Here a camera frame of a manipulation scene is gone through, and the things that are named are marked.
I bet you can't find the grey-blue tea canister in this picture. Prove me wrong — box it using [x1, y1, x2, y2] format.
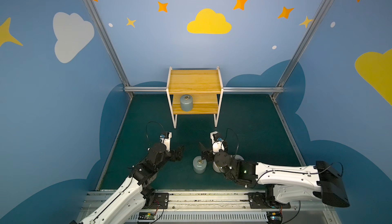
[180, 94, 194, 112]
[193, 156, 207, 174]

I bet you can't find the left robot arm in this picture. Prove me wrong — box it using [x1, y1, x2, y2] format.
[79, 143, 184, 224]

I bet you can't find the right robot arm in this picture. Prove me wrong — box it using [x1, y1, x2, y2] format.
[200, 142, 350, 208]

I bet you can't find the left controller board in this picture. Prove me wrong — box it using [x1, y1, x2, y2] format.
[137, 212, 158, 222]

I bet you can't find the controller board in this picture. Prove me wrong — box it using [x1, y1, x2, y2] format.
[137, 212, 158, 222]
[266, 212, 283, 224]

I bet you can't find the right controller board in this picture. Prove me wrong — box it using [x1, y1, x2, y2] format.
[266, 212, 283, 224]

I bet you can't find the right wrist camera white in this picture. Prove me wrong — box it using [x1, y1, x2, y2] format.
[210, 131, 228, 154]

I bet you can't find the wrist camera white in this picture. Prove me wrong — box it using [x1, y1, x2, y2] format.
[210, 131, 228, 154]
[160, 132, 172, 151]

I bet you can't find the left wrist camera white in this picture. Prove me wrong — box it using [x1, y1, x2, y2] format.
[160, 132, 172, 151]

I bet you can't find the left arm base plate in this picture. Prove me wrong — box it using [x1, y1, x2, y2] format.
[145, 192, 169, 209]

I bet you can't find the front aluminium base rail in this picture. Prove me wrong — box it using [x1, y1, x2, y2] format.
[125, 190, 341, 224]

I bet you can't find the white frame wooden shelf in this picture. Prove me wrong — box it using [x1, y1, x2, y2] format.
[166, 67, 224, 128]

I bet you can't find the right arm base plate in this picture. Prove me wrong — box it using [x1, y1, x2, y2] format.
[248, 192, 291, 210]

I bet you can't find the left side floor rail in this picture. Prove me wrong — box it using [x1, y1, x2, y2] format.
[88, 92, 132, 191]

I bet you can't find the floor rail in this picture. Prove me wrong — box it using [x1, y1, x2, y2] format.
[88, 92, 132, 191]
[270, 93, 306, 166]

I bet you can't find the horizontal aluminium rail back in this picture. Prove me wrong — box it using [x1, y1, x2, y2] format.
[124, 86, 284, 93]

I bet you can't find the right side floor rail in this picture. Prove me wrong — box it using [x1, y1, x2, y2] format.
[270, 93, 306, 166]

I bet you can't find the right vertical aluminium post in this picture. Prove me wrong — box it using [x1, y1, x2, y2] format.
[276, 0, 335, 93]

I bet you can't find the vertical aluminium post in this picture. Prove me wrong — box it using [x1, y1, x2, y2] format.
[83, 0, 130, 86]
[276, 0, 335, 93]

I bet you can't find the left vertical aluminium post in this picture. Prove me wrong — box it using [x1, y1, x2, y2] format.
[83, 0, 130, 86]

